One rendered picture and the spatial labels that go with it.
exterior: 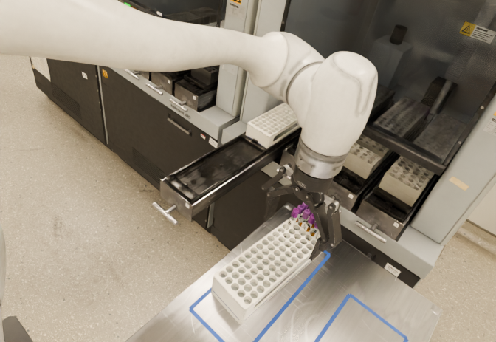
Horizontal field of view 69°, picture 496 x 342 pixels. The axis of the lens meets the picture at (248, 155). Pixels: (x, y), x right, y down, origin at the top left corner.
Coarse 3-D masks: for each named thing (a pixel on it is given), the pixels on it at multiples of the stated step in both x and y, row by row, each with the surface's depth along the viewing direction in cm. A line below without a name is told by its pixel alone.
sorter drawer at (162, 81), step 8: (152, 72) 154; (160, 72) 152; (168, 72) 150; (152, 80) 157; (160, 80) 153; (168, 80) 149; (176, 80) 150; (152, 88) 151; (160, 88) 153; (168, 88) 151
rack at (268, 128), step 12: (276, 108) 132; (288, 108) 135; (252, 120) 123; (264, 120) 125; (276, 120) 126; (288, 120) 127; (252, 132) 122; (264, 132) 119; (276, 132) 120; (288, 132) 128; (264, 144) 121
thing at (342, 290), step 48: (192, 288) 78; (288, 288) 82; (336, 288) 84; (384, 288) 86; (144, 336) 69; (192, 336) 71; (240, 336) 72; (288, 336) 73; (336, 336) 75; (384, 336) 76
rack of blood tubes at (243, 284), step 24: (264, 240) 84; (288, 240) 84; (312, 240) 86; (240, 264) 77; (264, 264) 80; (288, 264) 81; (216, 288) 75; (240, 288) 73; (264, 288) 74; (240, 312) 72
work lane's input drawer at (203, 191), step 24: (240, 144) 123; (288, 144) 129; (192, 168) 110; (216, 168) 111; (240, 168) 111; (168, 192) 104; (192, 192) 100; (216, 192) 105; (168, 216) 101; (192, 216) 101
